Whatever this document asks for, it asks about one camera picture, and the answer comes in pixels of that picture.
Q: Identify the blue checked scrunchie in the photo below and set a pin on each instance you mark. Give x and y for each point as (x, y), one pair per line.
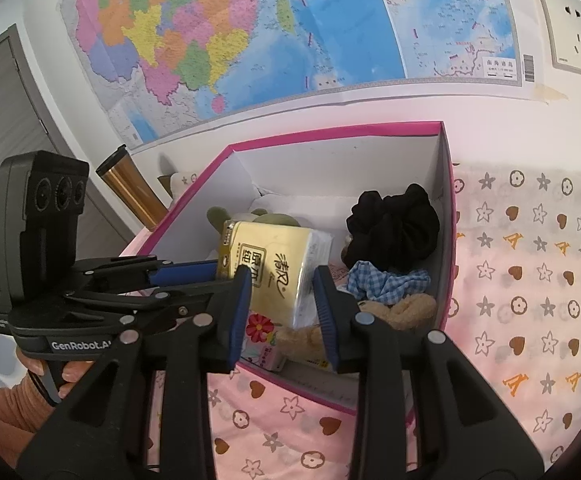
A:
(380, 280)

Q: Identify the pink floral tissue pack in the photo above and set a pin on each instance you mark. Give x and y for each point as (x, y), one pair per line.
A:
(263, 345)

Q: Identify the brown teddy bear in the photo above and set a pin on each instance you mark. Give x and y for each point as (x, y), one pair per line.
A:
(405, 310)

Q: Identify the pink wipes packet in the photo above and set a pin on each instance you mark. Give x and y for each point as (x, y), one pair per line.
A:
(339, 275)

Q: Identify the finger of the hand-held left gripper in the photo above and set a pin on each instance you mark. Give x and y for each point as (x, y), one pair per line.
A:
(185, 271)
(180, 300)

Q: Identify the yellow tissue pack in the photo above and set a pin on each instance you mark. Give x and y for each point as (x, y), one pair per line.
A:
(270, 265)

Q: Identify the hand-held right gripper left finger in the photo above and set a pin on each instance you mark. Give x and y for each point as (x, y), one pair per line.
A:
(235, 320)

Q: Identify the beige tape strip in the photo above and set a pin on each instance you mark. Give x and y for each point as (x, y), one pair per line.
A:
(550, 92)

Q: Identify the colourful wall map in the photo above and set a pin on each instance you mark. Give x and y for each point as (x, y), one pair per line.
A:
(220, 35)

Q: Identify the pink patterned tablecloth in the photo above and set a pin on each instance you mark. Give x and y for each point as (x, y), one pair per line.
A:
(520, 285)

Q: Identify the black scrunchie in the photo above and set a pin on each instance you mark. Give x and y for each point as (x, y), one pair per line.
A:
(395, 225)

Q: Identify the person's left hand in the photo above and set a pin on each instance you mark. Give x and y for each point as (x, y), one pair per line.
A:
(73, 372)

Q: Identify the grey door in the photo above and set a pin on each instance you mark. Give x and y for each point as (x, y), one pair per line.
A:
(5, 110)

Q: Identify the gold metal tumbler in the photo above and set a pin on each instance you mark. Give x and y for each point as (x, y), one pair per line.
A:
(130, 185)

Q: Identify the green frog plush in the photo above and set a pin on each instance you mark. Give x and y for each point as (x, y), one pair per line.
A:
(275, 221)

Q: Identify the white wall socket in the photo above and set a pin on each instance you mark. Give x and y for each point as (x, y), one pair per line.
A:
(570, 30)

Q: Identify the pink cardboard box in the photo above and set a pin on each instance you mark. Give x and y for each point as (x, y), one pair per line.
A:
(320, 180)

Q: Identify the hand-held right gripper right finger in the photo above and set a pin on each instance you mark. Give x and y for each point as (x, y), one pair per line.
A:
(328, 320)

